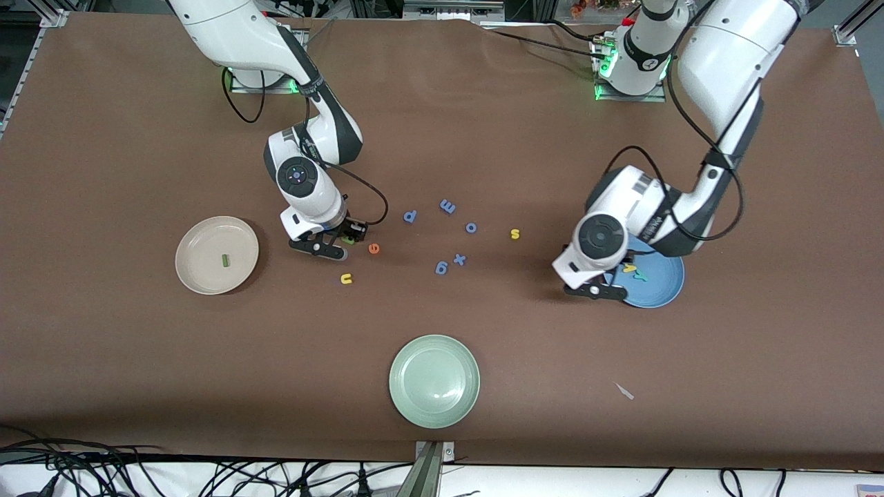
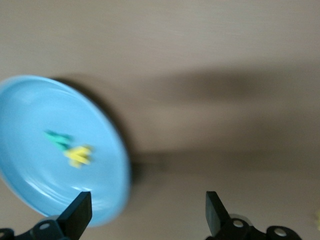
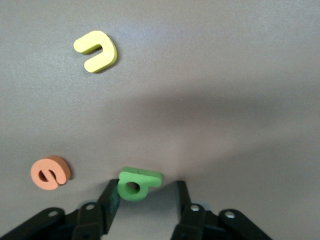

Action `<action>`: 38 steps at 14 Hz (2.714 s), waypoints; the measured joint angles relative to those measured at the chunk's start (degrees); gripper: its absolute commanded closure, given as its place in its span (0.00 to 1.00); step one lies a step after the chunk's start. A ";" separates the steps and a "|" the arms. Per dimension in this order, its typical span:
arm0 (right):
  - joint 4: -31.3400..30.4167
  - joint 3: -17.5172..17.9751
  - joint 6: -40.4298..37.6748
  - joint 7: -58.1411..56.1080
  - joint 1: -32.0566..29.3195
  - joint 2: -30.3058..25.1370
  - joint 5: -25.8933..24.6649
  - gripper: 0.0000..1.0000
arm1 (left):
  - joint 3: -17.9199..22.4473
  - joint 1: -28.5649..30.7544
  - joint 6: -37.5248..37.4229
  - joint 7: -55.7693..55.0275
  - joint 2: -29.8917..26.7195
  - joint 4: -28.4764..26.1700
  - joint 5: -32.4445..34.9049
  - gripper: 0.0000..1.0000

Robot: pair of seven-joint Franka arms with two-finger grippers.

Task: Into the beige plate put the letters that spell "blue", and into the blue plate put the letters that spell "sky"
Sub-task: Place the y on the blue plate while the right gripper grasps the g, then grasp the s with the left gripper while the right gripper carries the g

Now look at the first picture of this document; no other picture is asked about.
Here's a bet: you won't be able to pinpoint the blue plate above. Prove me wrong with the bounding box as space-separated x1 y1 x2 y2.
602 235 686 309

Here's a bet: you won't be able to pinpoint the brown table mat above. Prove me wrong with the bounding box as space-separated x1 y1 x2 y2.
0 10 884 474

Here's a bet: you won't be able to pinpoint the beige plate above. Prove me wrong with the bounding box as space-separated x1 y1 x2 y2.
174 215 260 296

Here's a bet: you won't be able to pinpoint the pale green plate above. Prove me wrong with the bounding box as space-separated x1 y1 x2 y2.
388 334 481 430

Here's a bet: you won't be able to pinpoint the grey metal box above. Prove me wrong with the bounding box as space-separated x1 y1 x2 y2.
403 0 506 21

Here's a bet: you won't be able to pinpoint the orange background objects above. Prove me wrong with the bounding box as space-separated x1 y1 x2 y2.
570 0 640 16

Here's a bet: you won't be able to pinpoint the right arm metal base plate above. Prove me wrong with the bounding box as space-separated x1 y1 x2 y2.
230 68 305 94

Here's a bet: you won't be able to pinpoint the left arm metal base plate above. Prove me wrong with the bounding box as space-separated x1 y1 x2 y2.
594 38 667 103

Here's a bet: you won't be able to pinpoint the thin grey base cable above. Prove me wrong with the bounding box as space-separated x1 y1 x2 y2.
297 17 338 55

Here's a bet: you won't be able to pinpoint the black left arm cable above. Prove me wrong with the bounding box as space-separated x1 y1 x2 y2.
601 0 745 242

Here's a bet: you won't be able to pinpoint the black base cable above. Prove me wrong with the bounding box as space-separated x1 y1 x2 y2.
542 19 602 45
477 26 608 61

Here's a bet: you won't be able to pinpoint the aluminium profile bracket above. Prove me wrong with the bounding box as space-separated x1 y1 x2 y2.
397 440 457 497

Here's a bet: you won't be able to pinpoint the aluminium table frame rail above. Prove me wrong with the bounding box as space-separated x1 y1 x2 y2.
0 8 70 135
832 0 884 48

